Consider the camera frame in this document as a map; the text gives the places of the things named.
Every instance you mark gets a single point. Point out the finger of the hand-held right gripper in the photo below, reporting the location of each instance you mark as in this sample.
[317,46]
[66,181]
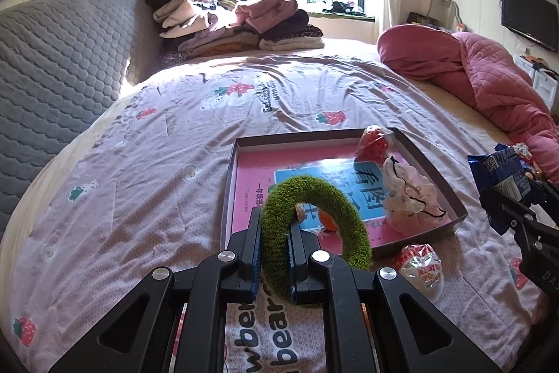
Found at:
[515,205]
[546,192]

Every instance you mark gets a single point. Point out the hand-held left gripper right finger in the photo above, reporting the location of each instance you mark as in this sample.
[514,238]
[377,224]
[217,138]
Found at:
[293,268]

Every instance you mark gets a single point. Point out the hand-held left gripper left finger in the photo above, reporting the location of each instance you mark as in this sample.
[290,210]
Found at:
[255,264]

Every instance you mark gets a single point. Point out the blue snack packet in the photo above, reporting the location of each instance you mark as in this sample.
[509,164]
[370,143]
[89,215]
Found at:
[502,172]

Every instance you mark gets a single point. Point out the shallow cardboard box tray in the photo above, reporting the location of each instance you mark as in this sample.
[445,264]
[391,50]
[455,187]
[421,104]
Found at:
[430,168]

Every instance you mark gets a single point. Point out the red snack packet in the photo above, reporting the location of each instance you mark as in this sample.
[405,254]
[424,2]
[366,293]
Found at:
[419,272]
[373,144]

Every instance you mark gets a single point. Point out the red and white candy packet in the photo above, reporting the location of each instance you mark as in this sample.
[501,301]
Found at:
[522,151]

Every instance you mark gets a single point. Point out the small toy figure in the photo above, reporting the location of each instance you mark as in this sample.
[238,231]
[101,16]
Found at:
[301,213]

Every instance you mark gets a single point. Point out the pink children's book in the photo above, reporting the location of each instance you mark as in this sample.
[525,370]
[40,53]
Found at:
[253,181]

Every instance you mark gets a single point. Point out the white plush toy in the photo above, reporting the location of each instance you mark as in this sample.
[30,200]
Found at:
[406,189]

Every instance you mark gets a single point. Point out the white plastic drawer unit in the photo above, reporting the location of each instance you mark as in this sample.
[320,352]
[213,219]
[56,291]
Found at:
[539,78]

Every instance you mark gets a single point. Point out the red snack packet on bed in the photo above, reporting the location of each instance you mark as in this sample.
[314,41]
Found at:
[419,272]

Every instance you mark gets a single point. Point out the pink quilt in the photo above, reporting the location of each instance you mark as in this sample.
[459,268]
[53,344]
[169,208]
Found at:
[480,67]

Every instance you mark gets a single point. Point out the strawberry print blanket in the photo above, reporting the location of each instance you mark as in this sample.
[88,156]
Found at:
[174,146]

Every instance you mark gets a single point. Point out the black flat television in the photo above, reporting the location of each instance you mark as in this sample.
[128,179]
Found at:
[528,17]

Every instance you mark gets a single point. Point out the dark bag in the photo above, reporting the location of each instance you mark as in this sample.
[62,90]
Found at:
[421,18]

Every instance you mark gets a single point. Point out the pile of folded clothes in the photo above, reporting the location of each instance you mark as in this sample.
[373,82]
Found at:
[227,23]

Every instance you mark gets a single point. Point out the green windowsill cushion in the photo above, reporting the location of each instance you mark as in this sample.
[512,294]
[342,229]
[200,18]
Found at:
[349,18]

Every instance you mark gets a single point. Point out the dark clothes on windowsill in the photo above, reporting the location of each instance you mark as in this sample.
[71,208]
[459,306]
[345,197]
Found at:
[345,8]

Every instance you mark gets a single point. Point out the grey quilted headboard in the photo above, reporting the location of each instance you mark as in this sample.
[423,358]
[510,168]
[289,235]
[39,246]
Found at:
[65,63]

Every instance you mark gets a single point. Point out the white heart-shaped frame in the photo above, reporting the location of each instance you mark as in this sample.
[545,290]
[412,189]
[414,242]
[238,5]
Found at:
[445,6]

